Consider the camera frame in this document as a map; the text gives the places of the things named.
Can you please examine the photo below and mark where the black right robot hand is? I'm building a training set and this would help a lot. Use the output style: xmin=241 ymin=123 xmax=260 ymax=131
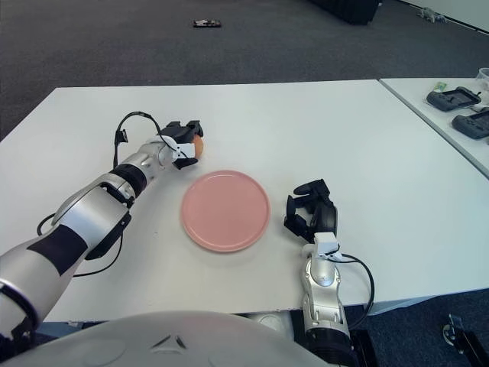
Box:
xmin=283 ymin=178 xmax=338 ymax=242

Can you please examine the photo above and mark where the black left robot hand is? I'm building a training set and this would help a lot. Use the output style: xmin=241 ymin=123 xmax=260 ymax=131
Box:
xmin=155 ymin=120 xmax=206 ymax=171

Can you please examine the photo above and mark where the red yellow apple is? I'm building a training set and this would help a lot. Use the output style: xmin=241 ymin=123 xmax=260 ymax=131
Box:
xmin=190 ymin=135 xmax=207 ymax=158

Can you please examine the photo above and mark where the pink round plate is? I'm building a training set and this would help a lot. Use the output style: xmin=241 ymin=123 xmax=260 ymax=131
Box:
xmin=180 ymin=170 xmax=272 ymax=253

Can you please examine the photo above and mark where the dark grey handheld controller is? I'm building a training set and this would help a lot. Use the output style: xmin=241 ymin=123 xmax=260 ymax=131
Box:
xmin=452 ymin=111 xmax=489 ymax=141
xmin=426 ymin=86 xmax=481 ymax=112

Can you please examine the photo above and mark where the black stand with caster wheel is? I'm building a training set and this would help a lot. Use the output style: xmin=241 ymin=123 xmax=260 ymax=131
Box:
xmin=442 ymin=313 xmax=489 ymax=367

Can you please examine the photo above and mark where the black cabinet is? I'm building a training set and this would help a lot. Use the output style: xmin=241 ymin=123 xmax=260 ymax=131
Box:
xmin=307 ymin=0 xmax=382 ymax=26

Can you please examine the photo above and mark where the silver robot torso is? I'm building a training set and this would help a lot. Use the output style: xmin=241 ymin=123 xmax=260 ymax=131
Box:
xmin=0 ymin=311 xmax=325 ymax=367

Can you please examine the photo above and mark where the grey object on carpet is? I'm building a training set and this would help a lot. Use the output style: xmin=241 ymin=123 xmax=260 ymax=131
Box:
xmin=418 ymin=6 xmax=449 ymax=23

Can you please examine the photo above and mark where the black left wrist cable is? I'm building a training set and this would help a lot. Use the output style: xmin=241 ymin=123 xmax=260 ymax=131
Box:
xmin=113 ymin=111 xmax=169 ymax=169

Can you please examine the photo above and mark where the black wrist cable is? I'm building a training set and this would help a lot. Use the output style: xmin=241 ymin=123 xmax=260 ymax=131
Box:
xmin=338 ymin=252 xmax=374 ymax=330
xmin=113 ymin=111 xmax=169 ymax=169

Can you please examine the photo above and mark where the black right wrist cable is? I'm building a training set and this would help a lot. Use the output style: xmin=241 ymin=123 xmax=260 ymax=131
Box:
xmin=338 ymin=252 xmax=374 ymax=330

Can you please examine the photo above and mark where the black base frame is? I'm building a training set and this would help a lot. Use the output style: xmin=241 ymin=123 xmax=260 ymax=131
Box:
xmin=349 ymin=329 xmax=381 ymax=367

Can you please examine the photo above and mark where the thin black elbow cable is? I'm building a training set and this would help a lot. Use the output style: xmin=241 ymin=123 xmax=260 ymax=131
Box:
xmin=37 ymin=213 xmax=125 ymax=277

